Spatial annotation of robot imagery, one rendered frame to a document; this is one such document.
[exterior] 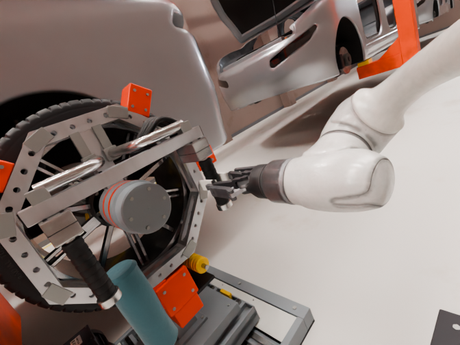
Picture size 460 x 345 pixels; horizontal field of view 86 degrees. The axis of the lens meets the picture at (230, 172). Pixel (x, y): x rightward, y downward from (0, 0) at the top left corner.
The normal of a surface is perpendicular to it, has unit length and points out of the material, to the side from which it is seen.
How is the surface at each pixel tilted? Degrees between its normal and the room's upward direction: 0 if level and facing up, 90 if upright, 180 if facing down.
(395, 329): 0
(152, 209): 90
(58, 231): 90
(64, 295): 90
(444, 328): 0
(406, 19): 90
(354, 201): 104
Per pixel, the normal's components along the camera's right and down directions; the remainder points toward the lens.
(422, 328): -0.37, -0.88
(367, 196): -0.26, 0.55
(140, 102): 0.65, -0.03
